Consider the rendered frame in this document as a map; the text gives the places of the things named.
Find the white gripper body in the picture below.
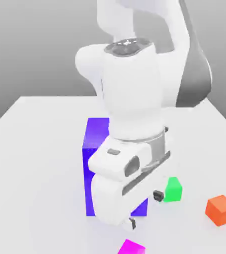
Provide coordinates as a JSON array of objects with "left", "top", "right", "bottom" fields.
[{"left": 91, "top": 150, "right": 172, "bottom": 227}]

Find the small green cube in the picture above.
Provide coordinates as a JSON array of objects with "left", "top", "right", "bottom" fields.
[{"left": 163, "top": 177, "right": 183, "bottom": 203}]

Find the small magenta cube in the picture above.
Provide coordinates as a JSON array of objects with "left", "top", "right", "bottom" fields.
[{"left": 117, "top": 239, "right": 146, "bottom": 254}]

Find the small orange cube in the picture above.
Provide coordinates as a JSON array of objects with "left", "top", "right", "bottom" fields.
[{"left": 205, "top": 194, "right": 226, "bottom": 227}]

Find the large blue box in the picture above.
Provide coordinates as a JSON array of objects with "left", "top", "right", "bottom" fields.
[{"left": 82, "top": 117, "right": 149, "bottom": 217}]

